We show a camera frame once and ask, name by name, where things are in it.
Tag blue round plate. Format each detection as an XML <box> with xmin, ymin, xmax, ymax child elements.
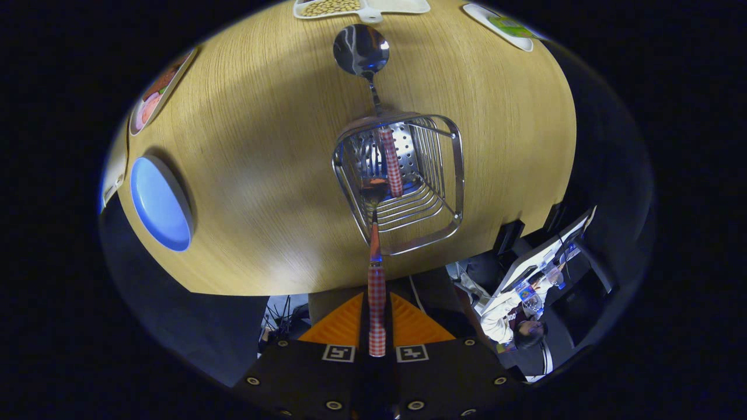
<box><xmin>130</xmin><ymin>155</ymin><xmax>194</xmax><ymax>253</ymax></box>

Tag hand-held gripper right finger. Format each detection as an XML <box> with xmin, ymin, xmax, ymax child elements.
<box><xmin>379</xmin><ymin>292</ymin><xmax>526</xmax><ymax>420</ymax></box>

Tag beige food plate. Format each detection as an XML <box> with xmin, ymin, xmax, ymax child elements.
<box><xmin>128</xmin><ymin>47</ymin><xmax>199</xmax><ymax>137</ymax></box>

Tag metal wire basket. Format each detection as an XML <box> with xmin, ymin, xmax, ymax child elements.
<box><xmin>331</xmin><ymin>111</ymin><xmax>466</xmax><ymax>257</ymax></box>

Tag grey office desk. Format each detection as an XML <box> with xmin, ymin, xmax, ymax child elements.
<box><xmin>496</xmin><ymin>205</ymin><xmax>597</xmax><ymax>301</ymax></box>

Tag small white saucer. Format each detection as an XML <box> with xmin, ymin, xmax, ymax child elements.
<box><xmin>463</xmin><ymin>3</ymin><xmax>535</xmax><ymax>53</ymax></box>

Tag checkered handle spoon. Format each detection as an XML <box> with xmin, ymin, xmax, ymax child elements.
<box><xmin>333</xmin><ymin>23</ymin><xmax>404</xmax><ymax>199</ymax></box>

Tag salmon pink ham slice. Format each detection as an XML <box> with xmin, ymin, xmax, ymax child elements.
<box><xmin>140</xmin><ymin>93</ymin><xmax>163</xmax><ymax>124</ymax></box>

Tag black table bracket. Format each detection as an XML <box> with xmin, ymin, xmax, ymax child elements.
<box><xmin>493</xmin><ymin>220</ymin><xmax>525</xmax><ymax>256</ymax></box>
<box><xmin>544</xmin><ymin>201</ymin><xmax>568</xmax><ymax>232</ymax></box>

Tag white sectioned dish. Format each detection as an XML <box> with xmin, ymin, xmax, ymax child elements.
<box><xmin>293</xmin><ymin>0</ymin><xmax>431</xmax><ymax>24</ymax></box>

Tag white toaster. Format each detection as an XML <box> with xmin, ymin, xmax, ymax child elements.
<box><xmin>100</xmin><ymin>120</ymin><xmax>130</xmax><ymax>214</ymax></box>

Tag brown meat steak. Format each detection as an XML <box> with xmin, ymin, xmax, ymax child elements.
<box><xmin>145</xmin><ymin>55</ymin><xmax>186</xmax><ymax>99</ymax></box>

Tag checkered handle fork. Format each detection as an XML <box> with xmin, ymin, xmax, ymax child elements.
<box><xmin>357</xmin><ymin>140</ymin><xmax>390</xmax><ymax>358</ymax></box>

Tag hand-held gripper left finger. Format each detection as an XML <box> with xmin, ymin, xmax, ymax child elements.
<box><xmin>231</xmin><ymin>292</ymin><xmax>374</xmax><ymax>420</ymax></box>

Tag yellow beans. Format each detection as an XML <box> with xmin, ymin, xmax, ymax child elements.
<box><xmin>301</xmin><ymin>0</ymin><xmax>361</xmax><ymax>16</ymax></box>

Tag green label bottle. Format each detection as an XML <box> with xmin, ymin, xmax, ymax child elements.
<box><xmin>489</xmin><ymin>15</ymin><xmax>546</xmax><ymax>41</ymax></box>

